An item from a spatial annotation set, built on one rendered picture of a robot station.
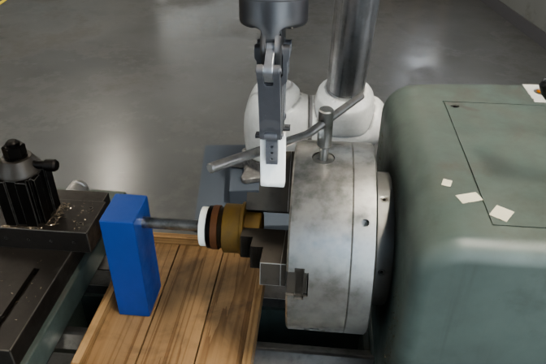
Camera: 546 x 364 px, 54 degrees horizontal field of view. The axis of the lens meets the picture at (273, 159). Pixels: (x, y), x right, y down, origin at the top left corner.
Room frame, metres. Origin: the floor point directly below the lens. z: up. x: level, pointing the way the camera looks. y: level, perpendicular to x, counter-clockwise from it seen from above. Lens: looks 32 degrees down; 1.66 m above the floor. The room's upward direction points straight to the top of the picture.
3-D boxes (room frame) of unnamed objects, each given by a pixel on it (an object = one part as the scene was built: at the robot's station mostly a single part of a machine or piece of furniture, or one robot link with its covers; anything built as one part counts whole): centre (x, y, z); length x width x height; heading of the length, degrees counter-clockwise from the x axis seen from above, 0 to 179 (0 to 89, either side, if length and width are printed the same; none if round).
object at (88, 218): (0.83, 0.45, 1.00); 0.20 x 0.10 x 0.05; 84
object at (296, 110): (1.34, -0.01, 0.97); 0.18 x 0.16 x 0.22; 88
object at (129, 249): (0.73, 0.26, 1.00); 0.08 x 0.06 x 0.23; 174
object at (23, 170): (0.83, 0.47, 1.14); 0.08 x 0.08 x 0.03
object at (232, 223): (0.71, 0.06, 1.08); 0.09 x 0.09 x 0.09; 84
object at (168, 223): (0.72, 0.17, 1.08); 0.13 x 0.07 x 0.07; 84
